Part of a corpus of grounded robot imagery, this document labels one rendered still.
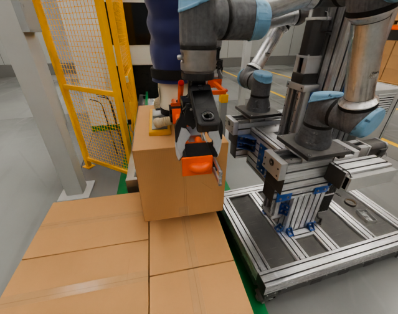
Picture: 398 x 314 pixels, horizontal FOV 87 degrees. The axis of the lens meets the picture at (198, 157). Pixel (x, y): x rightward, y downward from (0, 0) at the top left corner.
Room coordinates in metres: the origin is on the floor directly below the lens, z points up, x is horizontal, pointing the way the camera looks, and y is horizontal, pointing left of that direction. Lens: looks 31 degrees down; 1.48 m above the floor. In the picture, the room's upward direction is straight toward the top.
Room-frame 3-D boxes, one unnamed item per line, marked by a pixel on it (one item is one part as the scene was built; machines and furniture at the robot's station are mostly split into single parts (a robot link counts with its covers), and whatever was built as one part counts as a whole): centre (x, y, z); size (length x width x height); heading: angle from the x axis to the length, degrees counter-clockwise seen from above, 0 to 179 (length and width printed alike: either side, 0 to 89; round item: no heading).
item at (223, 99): (1.88, -0.22, 0.50); 0.07 x 0.07 x 1.00; 11
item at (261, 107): (1.34, -0.39, 1.09); 0.15 x 0.15 x 0.10
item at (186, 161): (0.46, 0.01, 1.20); 0.08 x 0.07 x 0.05; 10
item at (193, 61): (0.48, 0.00, 1.42); 0.08 x 0.08 x 0.05
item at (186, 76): (0.49, 0.00, 1.34); 0.09 x 0.08 x 0.12; 10
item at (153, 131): (1.03, 0.20, 1.10); 0.34 x 0.10 x 0.05; 10
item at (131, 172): (2.30, 0.71, 0.50); 2.31 x 0.05 x 0.19; 11
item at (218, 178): (0.52, -0.03, 1.20); 0.31 x 0.03 x 0.05; 10
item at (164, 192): (1.05, 0.13, 0.87); 0.60 x 0.40 x 0.40; 11
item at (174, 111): (0.80, 0.07, 1.20); 0.10 x 0.08 x 0.06; 100
